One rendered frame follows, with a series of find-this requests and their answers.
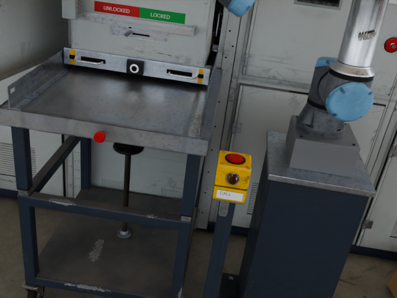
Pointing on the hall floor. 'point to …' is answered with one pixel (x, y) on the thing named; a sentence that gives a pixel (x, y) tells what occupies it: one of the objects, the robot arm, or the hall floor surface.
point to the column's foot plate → (228, 285)
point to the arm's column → (297, 240)
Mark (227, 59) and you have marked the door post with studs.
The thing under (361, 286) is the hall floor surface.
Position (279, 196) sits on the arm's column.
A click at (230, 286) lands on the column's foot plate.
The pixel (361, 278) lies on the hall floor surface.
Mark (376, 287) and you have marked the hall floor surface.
